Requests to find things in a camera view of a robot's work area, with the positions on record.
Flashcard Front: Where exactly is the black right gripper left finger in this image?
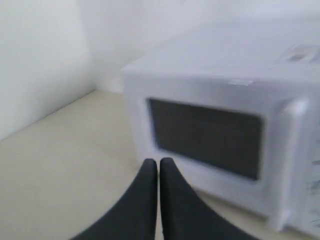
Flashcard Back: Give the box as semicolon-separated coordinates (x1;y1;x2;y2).
73;158;158;240

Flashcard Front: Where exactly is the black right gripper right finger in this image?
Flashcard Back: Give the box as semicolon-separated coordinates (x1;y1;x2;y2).
159;157;250;240

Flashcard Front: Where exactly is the white microwave door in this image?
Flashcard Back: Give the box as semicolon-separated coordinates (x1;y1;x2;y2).
122;66;314;230

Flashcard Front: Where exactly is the white Midea microwave oven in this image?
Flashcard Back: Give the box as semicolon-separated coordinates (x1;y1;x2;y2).
122;30;320;236

